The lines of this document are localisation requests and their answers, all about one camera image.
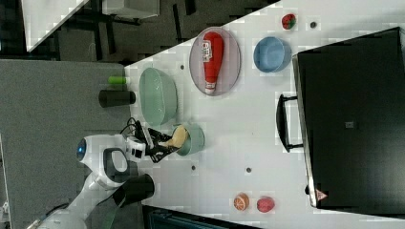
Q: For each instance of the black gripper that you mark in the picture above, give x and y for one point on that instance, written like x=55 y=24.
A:
x=154 y=145

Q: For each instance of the yellow peeled banana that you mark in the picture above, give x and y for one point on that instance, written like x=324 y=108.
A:
x=179 y=136

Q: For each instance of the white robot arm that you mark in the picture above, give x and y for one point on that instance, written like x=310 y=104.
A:
x=111 y=159

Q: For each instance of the green mug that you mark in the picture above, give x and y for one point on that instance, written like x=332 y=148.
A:
x=195 y=141

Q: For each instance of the green colander basket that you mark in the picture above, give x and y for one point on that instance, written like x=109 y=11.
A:
x=158 y=96

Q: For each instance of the green cylinder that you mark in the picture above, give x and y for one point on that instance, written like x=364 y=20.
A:
x=118 y=80

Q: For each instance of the orange slice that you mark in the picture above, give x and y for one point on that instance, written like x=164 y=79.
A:
x=241 y=202

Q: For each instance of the grey round plate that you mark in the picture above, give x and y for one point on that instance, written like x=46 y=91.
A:
x=231 y=65

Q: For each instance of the red ketchup bottle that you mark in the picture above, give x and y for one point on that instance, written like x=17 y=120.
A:
x=212 y=58

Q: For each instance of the red apple toy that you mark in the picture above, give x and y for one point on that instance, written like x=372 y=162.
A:
x=265 y=204

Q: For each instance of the blue bowl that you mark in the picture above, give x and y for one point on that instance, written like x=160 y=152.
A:
x=271 y=54

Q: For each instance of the red strawberry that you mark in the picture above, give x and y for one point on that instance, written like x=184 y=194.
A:
x=288 y=21

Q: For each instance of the white side table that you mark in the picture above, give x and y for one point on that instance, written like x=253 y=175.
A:
x=42 y=17

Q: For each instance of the black toaster oven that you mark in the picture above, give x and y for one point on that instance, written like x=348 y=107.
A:
x=351 y=107

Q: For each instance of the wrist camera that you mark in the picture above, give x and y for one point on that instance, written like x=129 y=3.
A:
x=148 y=138

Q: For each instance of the black cylinder post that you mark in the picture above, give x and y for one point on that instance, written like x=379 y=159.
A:
x=108 y=99
x=134 y=190

